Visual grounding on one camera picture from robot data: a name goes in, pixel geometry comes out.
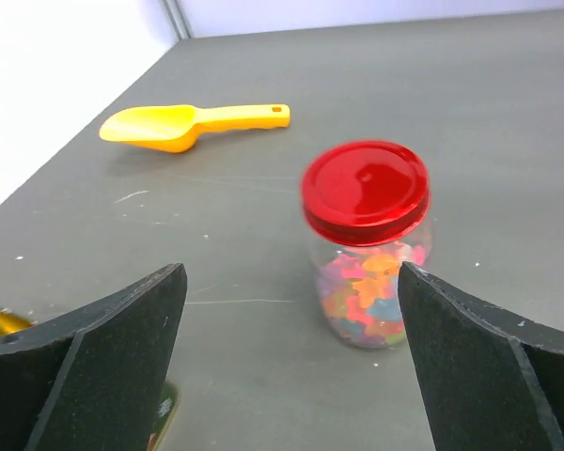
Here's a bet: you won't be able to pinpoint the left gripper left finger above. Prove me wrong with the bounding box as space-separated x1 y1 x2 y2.
0 263 187 450

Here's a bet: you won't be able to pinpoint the orange plastic scoop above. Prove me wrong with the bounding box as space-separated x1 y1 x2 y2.
99 104 290 153

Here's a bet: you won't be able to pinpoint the green tin translucent star candies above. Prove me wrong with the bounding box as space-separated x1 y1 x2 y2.
0 308 180 451

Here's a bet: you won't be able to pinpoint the clear plastic cup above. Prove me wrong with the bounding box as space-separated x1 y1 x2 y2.
308 220 433 349

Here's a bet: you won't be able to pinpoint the red round lid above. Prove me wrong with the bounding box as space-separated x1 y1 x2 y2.
300 140 431 247

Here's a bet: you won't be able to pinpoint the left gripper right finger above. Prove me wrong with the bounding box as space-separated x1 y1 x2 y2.
399 263 564 450

